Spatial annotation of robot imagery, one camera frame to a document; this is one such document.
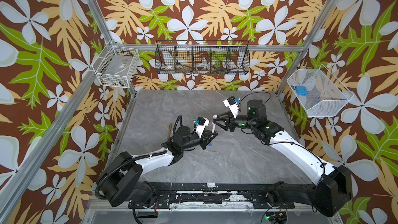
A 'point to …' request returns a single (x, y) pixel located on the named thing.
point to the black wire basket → (202, 57)
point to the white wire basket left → (115, 66)
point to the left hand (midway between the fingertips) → (215, 131)
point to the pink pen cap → (215, 116)
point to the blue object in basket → (301, 90)
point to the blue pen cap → (210, 144)
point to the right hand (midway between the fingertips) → (215, 119)
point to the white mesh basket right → (322, 94)
